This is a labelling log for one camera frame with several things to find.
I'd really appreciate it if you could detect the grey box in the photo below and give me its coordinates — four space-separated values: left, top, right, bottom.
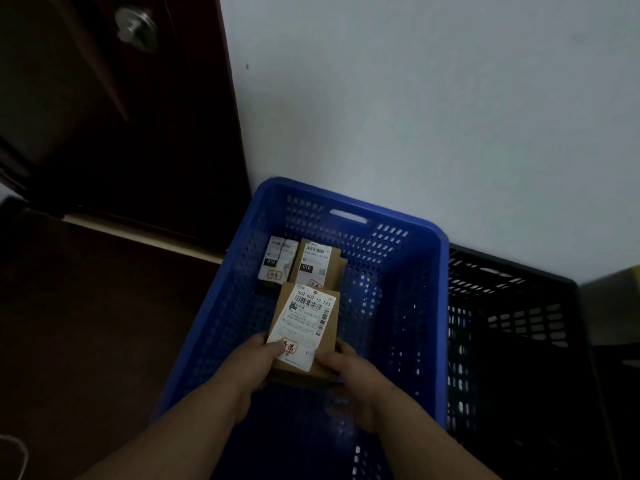
580 266 640 348

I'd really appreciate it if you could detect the person's right forearm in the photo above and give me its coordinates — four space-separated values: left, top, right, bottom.
367 387 503 480

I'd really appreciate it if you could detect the dark brown wooden door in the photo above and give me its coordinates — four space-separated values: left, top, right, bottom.
0 0 252 255

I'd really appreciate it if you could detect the black plastic crate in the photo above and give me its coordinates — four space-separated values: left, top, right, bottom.
445 243 621 480

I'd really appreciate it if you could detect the person's left forearm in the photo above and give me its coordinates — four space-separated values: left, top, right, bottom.
75 377 251 480

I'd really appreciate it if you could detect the white cable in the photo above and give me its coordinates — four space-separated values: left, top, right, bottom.
0 435 30 480

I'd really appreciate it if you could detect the silver door knob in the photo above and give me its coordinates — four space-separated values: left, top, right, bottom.
114 7 159 54

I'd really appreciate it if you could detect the person's right hand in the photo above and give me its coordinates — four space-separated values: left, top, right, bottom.
315 339 401 434

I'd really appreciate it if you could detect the person's left hand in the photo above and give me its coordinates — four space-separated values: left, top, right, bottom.
226 333 287 424

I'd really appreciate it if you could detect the blue plastic crate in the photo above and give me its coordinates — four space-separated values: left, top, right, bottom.
151 177 450 480

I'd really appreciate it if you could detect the brown labelled cardboard parcel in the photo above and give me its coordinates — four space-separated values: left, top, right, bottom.
265 282 343 386

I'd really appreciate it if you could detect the small white parcel box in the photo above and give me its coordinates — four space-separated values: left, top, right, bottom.
257 235 300 288

